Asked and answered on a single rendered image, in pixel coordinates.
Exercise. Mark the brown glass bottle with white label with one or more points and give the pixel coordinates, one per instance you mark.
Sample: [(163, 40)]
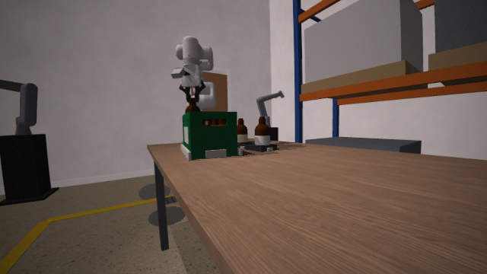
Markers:
[(262, 133)]

